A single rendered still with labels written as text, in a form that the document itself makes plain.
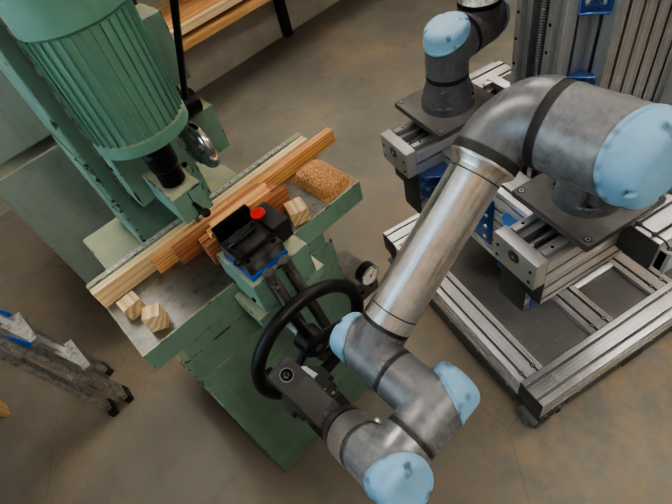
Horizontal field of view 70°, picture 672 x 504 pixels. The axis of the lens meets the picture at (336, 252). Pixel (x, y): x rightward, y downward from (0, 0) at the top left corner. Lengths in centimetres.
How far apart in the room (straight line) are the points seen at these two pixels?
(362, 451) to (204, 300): 51
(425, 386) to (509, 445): 111
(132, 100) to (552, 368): 132
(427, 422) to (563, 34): 84
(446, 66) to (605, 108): 78
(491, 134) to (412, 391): 34
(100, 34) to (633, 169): 71
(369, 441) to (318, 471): 111
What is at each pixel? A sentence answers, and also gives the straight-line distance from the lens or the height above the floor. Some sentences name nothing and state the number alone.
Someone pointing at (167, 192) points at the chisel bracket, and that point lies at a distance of 103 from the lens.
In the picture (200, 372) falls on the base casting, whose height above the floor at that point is 74.
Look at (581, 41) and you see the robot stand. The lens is 124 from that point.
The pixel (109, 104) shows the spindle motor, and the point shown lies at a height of 130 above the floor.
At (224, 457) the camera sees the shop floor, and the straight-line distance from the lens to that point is 189.
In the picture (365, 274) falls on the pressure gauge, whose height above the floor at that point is 68.
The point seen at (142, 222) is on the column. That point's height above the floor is 90.
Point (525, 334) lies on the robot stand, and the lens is 168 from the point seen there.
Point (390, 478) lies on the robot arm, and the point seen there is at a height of 106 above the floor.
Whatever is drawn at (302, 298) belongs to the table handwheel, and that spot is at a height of 95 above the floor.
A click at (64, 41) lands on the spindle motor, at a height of 141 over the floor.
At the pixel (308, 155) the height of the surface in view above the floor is 92.
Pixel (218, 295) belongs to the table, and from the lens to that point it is 103.
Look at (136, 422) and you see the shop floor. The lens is 211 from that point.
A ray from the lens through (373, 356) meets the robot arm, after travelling 69.
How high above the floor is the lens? 166
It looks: 49 degrees down
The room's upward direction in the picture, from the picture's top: 17 degrees counter-clockwise
